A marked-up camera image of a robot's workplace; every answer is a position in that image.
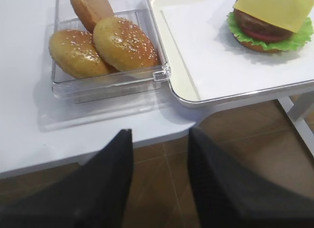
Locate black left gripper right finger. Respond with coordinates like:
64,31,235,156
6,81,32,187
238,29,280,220
187,127,314,228

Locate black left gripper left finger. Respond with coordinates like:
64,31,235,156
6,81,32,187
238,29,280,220
0,129,133,228

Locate yellow cheese slice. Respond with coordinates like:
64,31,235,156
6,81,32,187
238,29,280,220
233,0,314,33

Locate green lettuce leaf on burger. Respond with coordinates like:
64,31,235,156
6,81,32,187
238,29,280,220
227,12,314,51

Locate white table leg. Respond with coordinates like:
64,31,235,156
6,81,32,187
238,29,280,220
278,92,314,157

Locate silver metal serving tray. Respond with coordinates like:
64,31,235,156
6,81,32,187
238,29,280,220
148,0,314,108

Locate clear plastic bun container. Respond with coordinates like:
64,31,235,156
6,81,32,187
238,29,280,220
52,0,171,103

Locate white paper tray liner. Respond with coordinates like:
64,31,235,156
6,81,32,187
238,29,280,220
159,0,314,102

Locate sesame bun front left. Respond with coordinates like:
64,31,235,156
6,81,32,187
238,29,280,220
49,29,118,79

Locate sesame bun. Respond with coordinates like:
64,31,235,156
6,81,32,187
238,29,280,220
93,16,159,72
49,29,118,79

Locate sesame bun front right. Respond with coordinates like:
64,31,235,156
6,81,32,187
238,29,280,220
93,16,159,72

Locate bottom burger bun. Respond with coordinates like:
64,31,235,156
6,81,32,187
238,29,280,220
234,36,282,53

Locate red tomato slice on burger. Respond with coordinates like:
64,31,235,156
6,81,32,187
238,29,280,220
241,28,286,43

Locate brown cooked burger patty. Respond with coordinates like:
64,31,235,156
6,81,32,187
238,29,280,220
233,9,293,40

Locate plain brown bun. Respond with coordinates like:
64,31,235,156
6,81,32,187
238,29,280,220
70,0,114,33

